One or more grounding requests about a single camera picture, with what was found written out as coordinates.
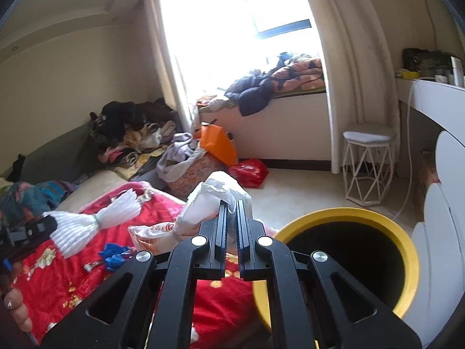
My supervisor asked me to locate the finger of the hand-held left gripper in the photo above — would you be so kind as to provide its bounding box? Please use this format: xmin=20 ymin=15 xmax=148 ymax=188
xmin=28 ymin=216 xmax=58 ymax=242

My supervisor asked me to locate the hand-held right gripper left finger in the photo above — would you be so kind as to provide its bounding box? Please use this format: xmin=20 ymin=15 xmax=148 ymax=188
xmin=40 ymin=201 xmax=228 ymax=349

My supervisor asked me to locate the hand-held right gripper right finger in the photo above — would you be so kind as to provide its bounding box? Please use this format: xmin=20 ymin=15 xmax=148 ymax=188
xmin=237 ymin=201 xmax=424 ymax=349

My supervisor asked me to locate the white red-printed plastic bag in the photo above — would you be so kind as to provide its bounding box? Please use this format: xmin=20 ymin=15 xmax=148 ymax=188
xmin=129 ymin=171 xmax=277 ymax=259

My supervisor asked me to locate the white shredded plastic bag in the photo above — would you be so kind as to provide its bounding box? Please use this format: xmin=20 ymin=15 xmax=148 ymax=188
xmin=43 ymin=189 xmax=142 ymax=259

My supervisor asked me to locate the purple foil wrapper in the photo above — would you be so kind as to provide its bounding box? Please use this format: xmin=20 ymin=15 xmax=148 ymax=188
xmin=99 ymin=243 xmax=133 ymax=271

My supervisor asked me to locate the person's left hand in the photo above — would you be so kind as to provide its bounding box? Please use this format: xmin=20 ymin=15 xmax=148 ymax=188
xmin=3 ymin=262 xmax=33 ymax=332

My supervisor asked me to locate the teal patterned cloth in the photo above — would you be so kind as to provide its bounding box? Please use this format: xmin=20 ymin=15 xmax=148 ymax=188
xmin=0 ymin=180 xmax=77 ymax=226

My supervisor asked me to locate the red floral blanket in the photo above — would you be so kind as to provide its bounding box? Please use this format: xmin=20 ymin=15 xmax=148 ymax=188
xmin=11 ymin=182 xmax=277 ymax=349

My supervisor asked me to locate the red plastic bag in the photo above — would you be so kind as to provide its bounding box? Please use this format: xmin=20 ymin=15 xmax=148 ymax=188
xmin=229 ymin=158 xmax=269 ymax=188

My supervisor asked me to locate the floral fabric box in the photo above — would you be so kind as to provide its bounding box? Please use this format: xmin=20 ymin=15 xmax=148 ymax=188
xmin=165 ymin=153 xmax=233 ymax=199

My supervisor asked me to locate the black cloth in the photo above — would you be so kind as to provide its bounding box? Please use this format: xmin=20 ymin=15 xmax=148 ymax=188
xmin=7 ymin=154 xmax=27 ymax=183

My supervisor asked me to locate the red snack wrapper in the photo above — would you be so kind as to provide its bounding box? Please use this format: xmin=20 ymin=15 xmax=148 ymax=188
xmin=71 ymin=260 xmax=111 ymax=300

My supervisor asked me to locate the grey padded headboard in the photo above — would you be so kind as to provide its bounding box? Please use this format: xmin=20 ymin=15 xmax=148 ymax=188
xmin=0 ymin=120 xmax=102 ymax=186

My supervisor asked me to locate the orange bag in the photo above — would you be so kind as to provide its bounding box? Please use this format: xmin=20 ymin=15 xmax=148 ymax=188
xmin=194 ymin=124 xmax=239 ymax=167

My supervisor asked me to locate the lavender cloth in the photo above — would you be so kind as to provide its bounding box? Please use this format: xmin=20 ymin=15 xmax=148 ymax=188
xmin=157 ymin=133 xmax=204 ymax=182

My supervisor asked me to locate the white window seat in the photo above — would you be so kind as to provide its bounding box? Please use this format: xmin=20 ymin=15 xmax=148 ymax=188
xmin=200 ymin=91 xmax=333 ymax=162

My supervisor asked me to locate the pile of clothes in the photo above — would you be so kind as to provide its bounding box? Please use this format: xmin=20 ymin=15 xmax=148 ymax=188
xmin=89 ymin=98 xmax=178 ymax=175

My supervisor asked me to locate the dark jacket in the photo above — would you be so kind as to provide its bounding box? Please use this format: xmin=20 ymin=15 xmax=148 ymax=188
xmin=224 ymin=73 xmax=277 ymax=117

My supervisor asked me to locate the white stool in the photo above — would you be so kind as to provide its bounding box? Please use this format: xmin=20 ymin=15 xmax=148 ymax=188
xmin=342 ymin=123 xmax=397 ymax=207

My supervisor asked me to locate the orange printed blanket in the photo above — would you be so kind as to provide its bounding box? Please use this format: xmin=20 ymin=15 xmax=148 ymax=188
xmin=271 ymin=56 xmax=325 ymax=93

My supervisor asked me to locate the beige curtain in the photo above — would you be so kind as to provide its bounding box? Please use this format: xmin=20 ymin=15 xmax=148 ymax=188
xmin=145 ymin=0 xmax=198 ymax=135

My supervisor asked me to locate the window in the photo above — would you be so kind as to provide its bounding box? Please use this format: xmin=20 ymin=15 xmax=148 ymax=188
xmin=160 ymin=0 xmax=324 ymax=99

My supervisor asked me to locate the white bottle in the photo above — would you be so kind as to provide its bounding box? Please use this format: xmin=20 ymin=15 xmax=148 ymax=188
xmin=450 ymin=56 xmax=465 ymax=86

